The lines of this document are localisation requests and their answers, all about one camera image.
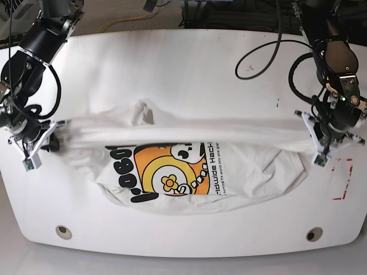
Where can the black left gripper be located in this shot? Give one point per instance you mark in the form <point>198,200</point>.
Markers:
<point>336,118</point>

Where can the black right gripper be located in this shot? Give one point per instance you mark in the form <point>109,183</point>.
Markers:
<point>27,129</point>

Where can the white printed T-shirt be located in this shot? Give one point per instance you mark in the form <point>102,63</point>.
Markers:
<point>179,166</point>

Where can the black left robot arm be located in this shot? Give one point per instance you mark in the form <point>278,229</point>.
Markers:
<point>337,64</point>

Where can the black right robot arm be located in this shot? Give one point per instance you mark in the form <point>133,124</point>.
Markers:
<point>21,76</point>

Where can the red tape rectangle marking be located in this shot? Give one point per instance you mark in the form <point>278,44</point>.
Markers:
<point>340,177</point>

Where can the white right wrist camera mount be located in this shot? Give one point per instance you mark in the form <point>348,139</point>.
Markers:
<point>30,157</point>

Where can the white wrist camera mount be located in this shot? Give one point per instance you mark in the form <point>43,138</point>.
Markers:
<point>325,145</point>
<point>30,157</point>

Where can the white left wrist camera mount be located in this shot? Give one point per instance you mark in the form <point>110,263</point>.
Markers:
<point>325,145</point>

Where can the left table cable grommet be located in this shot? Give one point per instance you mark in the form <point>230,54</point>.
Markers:
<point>63,232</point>

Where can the table cable grommet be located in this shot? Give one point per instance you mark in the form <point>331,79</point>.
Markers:
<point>63,232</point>
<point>314,234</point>

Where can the right table cable grommet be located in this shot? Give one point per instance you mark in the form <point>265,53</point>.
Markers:
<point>314,234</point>

